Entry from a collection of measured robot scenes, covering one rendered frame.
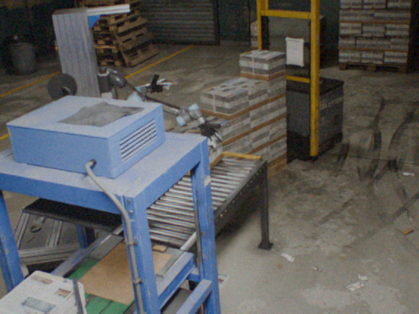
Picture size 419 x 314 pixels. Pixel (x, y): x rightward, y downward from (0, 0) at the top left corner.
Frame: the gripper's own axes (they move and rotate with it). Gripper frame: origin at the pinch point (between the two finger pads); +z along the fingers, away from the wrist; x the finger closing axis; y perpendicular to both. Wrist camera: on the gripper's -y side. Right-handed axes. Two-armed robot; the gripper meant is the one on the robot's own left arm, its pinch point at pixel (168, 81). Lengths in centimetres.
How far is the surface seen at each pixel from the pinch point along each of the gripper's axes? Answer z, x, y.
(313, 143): 155, 43, 94
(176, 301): -119, 208, 35
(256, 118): 80, 33, 46
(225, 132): 35, 43, 45
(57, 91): -142, 120, -67
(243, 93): 63, 33, 15
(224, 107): 41, 33, 25
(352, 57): 475, -183, 124
